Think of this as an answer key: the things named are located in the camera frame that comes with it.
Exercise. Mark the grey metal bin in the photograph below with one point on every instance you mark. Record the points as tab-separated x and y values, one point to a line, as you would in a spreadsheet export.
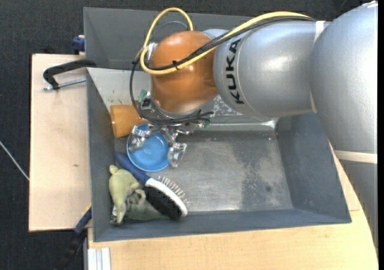
228	172

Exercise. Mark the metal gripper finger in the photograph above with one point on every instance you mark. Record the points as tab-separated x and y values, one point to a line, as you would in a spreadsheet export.
176	154
138	139

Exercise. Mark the blue and white hairbrush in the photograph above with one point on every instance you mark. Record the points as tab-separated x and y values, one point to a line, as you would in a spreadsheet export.
163	196

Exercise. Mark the blue bowl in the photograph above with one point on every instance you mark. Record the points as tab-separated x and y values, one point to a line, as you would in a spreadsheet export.
153	153

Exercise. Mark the orange plastic cup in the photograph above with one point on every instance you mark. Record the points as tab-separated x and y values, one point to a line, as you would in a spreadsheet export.
123	120

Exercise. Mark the green plush toy animal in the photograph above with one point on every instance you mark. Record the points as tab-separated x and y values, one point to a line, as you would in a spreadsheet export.
121	186

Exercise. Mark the pale wood board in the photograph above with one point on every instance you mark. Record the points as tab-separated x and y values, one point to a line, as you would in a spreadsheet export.
60	148

